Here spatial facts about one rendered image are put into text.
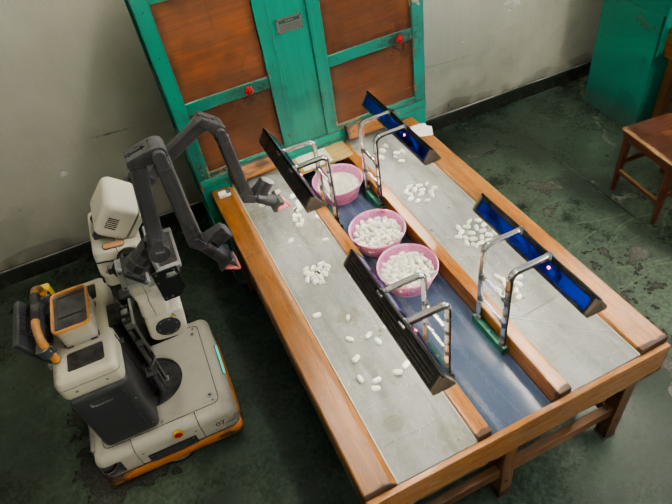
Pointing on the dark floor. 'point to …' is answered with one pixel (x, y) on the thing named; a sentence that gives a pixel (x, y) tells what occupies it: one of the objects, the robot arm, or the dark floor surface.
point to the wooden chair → (649, 144)
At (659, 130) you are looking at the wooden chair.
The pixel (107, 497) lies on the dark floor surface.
